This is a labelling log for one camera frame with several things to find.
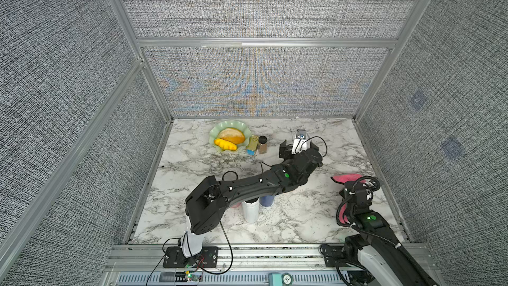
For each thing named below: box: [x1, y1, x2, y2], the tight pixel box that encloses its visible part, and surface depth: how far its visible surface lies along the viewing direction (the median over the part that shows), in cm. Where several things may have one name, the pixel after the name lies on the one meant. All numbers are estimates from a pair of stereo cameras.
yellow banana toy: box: [214, 138, 238, 151], surface depth 103 cm
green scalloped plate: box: [209, 119, 252, 153], surface depth 108 cm
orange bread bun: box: [217, 127, 246, 145], surface depth 107 cm
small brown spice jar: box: [257, 135, 268, 155], surface depth 99 cm
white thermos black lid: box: [242, 196, 260, 224], surface depth 73 cm
